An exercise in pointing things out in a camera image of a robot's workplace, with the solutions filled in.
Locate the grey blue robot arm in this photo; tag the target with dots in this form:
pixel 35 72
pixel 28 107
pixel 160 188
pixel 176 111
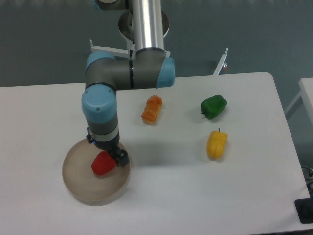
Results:
pixel 150 68

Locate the orange braided bread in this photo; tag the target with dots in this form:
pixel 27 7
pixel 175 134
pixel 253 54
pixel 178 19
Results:
pixel 152 110

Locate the black device at edge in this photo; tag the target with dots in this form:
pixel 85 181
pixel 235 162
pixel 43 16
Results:
pixel 304 209

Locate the red bell pepper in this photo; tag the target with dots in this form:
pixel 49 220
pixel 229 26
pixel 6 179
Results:
pixel 103 163

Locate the beige round plate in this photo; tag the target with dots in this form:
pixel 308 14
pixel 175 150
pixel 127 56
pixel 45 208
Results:
pixel 86 186

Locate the white side table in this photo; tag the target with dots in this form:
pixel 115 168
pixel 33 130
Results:
pixel 304 96

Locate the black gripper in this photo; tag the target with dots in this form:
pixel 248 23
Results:
pixel 109 142

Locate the green bell pepper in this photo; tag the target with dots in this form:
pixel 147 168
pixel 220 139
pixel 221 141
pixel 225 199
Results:
pixel 213 106

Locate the yellow bell pepper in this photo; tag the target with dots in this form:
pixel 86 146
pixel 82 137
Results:
pixel 216 144

